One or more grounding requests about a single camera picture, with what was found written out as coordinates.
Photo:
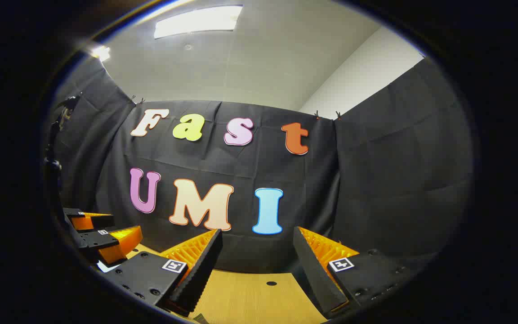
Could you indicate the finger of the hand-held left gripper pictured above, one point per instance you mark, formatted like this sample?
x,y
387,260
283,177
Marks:
x,y
92,222
106,239

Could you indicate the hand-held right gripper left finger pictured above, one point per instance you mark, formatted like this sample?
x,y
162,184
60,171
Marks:
x,y
198,270

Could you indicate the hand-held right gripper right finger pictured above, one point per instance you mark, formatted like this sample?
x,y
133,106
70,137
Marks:
x,y
313,274

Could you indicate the black backdrop cloth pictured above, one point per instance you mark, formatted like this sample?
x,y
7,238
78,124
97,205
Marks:
x,y
376,180

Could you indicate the small ceiling light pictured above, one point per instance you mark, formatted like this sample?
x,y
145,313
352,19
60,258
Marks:
x,y
100,53

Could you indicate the large ceiling light panel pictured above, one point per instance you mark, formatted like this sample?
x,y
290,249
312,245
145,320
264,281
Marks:
x,y
196,21

